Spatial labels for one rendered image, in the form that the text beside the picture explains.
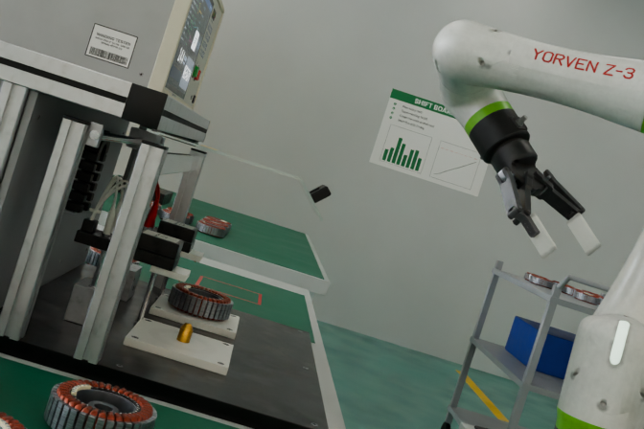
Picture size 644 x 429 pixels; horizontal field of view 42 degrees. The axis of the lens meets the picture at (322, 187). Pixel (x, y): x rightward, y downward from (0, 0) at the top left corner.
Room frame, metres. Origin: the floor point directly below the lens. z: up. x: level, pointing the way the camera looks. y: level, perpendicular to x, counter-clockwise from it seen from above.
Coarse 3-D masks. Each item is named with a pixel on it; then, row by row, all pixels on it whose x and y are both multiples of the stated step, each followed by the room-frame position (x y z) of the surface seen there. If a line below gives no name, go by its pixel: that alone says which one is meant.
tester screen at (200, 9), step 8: (200, 0) 1.26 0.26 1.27; (208, 0) 1.34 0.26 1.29; (192, 8) 1.20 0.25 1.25; (200, 8) 1.29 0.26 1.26; (208, 8) 1.37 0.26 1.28; (192, 16) 1.23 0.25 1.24; (200, 16) 1.32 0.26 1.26; (208, 16) 1.41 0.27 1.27; (192, 24) 1.25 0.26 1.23; (200, 24) 1.34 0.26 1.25; (184, 32) 1.20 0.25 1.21; (192, 32) 1.28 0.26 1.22; (200, 32) 1.37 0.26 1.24; (184, 40) 1.23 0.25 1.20; (192, 40) 1.31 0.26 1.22; (184, 48) 1.25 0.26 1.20; (176, 56) 1.20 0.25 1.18; (184, 56) 1.28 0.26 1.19; (192, 56) 1.36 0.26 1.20; (176, 64) 1.23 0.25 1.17; (184, 64) 1.30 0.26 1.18; (168, 80) 1.19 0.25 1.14; (176, 88) 1.30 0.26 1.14
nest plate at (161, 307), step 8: (160, 296) 1.53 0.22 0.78; (168, 296) 1.55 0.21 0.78; (160, 304) 1.46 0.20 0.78; (168, 304) 1.48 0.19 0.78; (152, 312) 1.42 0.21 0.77; (160, 312) 1.42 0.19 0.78; (168, 312) 1.42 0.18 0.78; (176, 312) 1.44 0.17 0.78; (184, 312) 1.46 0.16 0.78; (176, 320) 1.42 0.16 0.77; (184, 320) 1.42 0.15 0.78; (192, 320) 1.42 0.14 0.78; (200, 320) 1.44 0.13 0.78; (208, 320) 1.46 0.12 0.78; (224, 320) 1.50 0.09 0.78; (232, 320) 1.52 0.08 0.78; (200, 328) 1.42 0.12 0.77; (208, 328) 1.42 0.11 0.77; (216, 328) 1.42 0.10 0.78; (224, 328) 1.43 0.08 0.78; (232, 328) 1.45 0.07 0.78; (224, 336) 1.43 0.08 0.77; (232, 336) 1.43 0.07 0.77
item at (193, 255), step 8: (160, 224) 1.46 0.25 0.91; (168, 224) 1.46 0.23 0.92; (176, 224) 1.47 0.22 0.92; (184, 224) 1.51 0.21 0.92; (160, 232) 1.46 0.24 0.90; (168, 232) 1.46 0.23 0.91; (176, 232) 1.46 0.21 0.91; (184, 232) 1.46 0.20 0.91; (192, 232) 1.46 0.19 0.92; (184, 240) 1.46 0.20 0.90; (192, 240) 1.46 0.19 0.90; (184, 248) 1.46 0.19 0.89; (192, 248) 1.51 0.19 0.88; (184, 256) 1.46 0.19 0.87; (192, 256) 1.46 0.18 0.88; (200, 256) 1.47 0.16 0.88
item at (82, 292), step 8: (88, 280) 1.26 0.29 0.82; (80, 288) 1.21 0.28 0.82; (88, 288) 1.21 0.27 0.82; (72, 296) 1.21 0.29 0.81; (80, 296) 1.21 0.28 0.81; (88, 296) 1.21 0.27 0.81; (72, 304) 1.21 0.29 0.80; (80, 304) 1.21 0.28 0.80; (88, 304) 1.21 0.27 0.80; (72, 312) 1.21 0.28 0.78; (80, 312) 1.21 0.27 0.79; (72, 320) 1.21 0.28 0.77; (80, 320) 1.21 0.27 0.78
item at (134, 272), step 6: (132, 264) 1.51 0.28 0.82; (132, 270) 1.46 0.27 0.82; (138, 270) 1.48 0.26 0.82; (132, 276) 1.45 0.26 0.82; (138, 276) 1.51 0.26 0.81; (126, 282) 1.45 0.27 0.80; (132, 282) 1.46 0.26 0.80; (126, 288) 1.45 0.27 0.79; (132, 288) 1.48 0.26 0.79; (126, 294) 1.45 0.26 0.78; (132, 294) 1.51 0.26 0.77; (126, 300) 1.45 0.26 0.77
